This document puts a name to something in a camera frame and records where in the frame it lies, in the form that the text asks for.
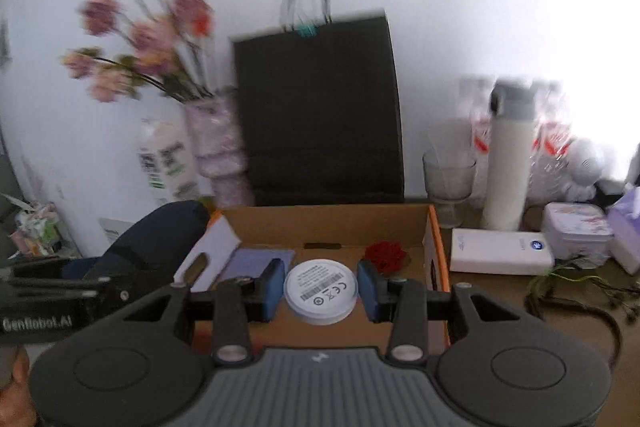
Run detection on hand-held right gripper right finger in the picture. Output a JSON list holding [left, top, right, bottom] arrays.
[[356, 258, 523, 367]]

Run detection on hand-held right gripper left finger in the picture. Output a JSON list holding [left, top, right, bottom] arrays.
[[122, 258, 287, 367]]

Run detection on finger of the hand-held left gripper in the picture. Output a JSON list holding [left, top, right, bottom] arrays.
[[0, 257, 168, 304]]

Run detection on white round disc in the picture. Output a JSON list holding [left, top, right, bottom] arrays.
[[283, 258, 360, 325]]

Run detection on red cardboard box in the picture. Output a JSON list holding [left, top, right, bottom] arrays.
[[174, 203, 453, 349]]

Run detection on dark blue pouch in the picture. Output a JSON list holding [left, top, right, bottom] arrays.
[[82, 200, 211, 280]]

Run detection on brown wooden desktop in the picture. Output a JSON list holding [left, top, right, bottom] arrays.
[[402, 196, 640, 378]]

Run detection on person's left hand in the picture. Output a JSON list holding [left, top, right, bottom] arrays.
[[0, 346, 33, 413]]

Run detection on purple card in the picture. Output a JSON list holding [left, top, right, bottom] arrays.
[[220, 248, 296, 283]]

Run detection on red fabric rose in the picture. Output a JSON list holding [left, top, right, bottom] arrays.
[[364, 241, 408, 278]]

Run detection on colourful packets rack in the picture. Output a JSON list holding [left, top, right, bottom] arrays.
[[0, 192, 66, 259]]

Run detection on clear glass cup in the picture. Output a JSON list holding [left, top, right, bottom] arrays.
[[422, 147, 478, 229]]

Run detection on white power bank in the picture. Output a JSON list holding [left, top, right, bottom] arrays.
[[449, 228, 556, 277]]

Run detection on pale purple vase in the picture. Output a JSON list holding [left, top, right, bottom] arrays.
[[184, 89, 256, 210]]

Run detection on white milk carton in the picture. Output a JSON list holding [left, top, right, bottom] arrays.
[[137, 119, 201, 205]]

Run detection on black paper bag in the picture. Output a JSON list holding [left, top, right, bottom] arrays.
[[230, 0, 406, 208]]

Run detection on white thermos bottle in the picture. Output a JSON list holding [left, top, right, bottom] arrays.
[[480, 79, 543, 232]]

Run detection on white tin box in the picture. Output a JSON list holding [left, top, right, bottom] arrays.
[[542, 202, 616, 260]]

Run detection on pack of clear water bottles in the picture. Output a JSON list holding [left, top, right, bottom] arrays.
[[457, 74, 576, 204]]

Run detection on pink artificial flowers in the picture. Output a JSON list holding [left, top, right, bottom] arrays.
[[60, 0, 221, 104]]

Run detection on purple tissue pack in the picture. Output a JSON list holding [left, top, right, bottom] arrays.
[[606, 186, 640, 275]]

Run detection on green cable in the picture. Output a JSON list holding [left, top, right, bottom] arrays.
[[525, 257, 640, 324]]

